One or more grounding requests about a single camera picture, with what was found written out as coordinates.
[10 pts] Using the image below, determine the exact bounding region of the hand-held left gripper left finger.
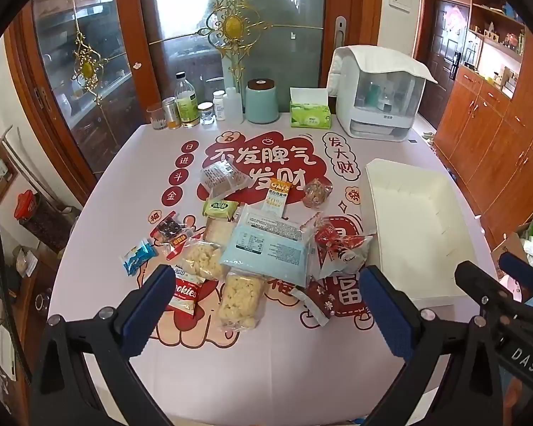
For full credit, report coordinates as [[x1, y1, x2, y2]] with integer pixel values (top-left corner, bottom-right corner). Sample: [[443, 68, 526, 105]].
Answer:
[[29, 264, 178, 426]]

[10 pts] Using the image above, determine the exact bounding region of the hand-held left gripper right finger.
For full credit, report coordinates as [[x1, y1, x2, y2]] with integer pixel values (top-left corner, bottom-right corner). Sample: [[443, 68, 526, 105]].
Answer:
[[358, 265, 504, 426]]

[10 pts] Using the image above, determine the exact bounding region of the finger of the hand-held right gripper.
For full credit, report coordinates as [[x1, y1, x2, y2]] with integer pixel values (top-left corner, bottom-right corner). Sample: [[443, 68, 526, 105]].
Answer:
[[455, 262, 506, 321], [498, 251, 533, 312]]

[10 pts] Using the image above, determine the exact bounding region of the small blue white packet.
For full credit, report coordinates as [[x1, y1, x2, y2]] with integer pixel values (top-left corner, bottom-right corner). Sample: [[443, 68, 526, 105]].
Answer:
[[123, 240, 161, 273]]

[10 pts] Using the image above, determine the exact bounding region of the dark red floral packet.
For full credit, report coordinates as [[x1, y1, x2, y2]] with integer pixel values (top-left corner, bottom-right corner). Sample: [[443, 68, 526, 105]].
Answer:
[[291, 277, 338, 327]]

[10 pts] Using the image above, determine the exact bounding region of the puffed rice snack packet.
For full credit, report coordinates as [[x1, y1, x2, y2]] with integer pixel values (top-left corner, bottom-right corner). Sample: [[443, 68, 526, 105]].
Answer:
[[178, 237, 229, 282], [217, 271, 267, 333]]

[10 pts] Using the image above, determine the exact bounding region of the red white bun packet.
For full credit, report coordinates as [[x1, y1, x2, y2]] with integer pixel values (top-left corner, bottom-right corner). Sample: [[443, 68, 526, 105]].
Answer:
[[313, 215, 376, 280]]

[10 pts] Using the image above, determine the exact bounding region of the dark chocolate snack packet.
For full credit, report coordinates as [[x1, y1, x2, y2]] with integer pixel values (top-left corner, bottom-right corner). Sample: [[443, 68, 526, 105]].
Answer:
[[153, 213, 196, 260]]

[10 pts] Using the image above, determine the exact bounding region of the white plastic bin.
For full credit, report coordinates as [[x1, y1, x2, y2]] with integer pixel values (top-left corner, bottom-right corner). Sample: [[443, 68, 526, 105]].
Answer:
[[365, 157, 487, 307]]

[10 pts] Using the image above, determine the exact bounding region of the beige cracker packet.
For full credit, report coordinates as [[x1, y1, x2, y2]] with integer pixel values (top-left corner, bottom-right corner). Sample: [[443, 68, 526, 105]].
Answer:
[[203, 217, 238, 247]]

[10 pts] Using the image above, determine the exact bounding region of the small green snack packet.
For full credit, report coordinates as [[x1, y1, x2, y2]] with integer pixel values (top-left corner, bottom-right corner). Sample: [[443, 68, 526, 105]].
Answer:
[[203, 198, 241, 220]]

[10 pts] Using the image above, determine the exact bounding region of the clear nut candy packet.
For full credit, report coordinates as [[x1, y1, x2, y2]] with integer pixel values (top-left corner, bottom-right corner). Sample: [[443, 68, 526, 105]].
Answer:
[[303, 178, 334, 208]]

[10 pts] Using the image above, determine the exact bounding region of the clear brown cake packet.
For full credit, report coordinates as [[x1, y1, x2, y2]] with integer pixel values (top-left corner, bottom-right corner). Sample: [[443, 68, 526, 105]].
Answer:
[[199, 160, 254, 198]]

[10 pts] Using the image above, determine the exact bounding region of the white orange snack stick packet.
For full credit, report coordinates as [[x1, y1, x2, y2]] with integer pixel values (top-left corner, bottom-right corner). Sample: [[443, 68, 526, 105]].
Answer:
[[261, 179, 292, 219]]

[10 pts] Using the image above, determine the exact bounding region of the cardboard box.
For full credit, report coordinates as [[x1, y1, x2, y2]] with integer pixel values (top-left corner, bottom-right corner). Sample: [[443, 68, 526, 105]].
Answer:
[[491, 222, 533, 276]]

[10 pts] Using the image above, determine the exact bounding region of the pink printed tablecloth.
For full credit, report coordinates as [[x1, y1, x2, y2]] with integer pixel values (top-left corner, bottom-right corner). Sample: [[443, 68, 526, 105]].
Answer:
[[45, 120, 500, 413]]

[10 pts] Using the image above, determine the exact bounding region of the glass jar red lid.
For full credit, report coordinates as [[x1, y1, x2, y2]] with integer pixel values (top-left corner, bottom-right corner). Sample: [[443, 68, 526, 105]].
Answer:
[[15, 190, 72, 249]]

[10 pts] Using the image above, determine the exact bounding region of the white countertop cup cabinet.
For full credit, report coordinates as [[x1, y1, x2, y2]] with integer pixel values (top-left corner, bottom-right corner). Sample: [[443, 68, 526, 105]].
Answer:
[[328, 45, 422, 143]]

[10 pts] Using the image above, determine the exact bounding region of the clear glass cup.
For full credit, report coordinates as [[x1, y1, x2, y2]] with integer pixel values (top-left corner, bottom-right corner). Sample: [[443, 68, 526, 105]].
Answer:
[[146, 103, 168, 131]]

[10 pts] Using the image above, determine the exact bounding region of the small tin can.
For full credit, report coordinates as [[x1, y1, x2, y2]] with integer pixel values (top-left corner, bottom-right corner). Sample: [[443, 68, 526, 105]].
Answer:
[[162, 97, 181, 130]]

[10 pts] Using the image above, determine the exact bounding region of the glass bottle green label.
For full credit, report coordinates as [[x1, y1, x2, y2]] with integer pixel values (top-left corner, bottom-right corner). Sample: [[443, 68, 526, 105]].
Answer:
[[174, 72, 200, 128]]

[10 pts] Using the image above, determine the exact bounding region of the green tissue box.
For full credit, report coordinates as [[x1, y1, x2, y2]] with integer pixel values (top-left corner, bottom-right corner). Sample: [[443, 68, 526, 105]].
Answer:
[[290, 87, 334, 127]]

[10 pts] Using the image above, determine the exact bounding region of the dark wooden entry door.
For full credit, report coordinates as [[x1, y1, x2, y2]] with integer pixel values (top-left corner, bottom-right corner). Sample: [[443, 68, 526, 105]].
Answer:
[[426, 0, 469, 129]]

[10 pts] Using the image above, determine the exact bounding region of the white pill bottle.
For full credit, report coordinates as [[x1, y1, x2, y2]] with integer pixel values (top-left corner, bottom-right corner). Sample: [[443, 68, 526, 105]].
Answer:
[[212, 90, 227, 121]]

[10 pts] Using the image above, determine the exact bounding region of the glass sliding door gold ornament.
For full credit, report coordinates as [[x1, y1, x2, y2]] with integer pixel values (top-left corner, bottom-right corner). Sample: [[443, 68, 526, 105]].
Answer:
[[27, 0, 161, 178], [138, 0, 334, 114]]

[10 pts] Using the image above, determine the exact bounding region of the white plastic bottle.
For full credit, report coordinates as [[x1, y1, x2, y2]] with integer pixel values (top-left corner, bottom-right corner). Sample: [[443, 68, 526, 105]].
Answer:
[[224, 86, 244, 125]]

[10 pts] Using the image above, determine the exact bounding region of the white cloth cover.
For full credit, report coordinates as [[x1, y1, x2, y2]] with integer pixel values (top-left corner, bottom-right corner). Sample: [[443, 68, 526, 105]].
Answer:
[[346, 45, 438, 84]]

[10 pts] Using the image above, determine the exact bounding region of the teal canister brown lid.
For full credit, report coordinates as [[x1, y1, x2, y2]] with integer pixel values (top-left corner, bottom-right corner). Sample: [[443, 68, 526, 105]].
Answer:
[[245, 78, 280, 124]]

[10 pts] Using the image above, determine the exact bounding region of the wooden wall cabinet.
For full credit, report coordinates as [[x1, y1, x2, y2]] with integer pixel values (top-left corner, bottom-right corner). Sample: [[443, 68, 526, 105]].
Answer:
[[433, 0, 533, 249]]

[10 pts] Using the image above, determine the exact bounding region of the silver door handle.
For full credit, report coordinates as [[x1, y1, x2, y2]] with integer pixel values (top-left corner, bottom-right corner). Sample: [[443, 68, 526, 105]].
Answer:
[[334, 16, 348, 49]]

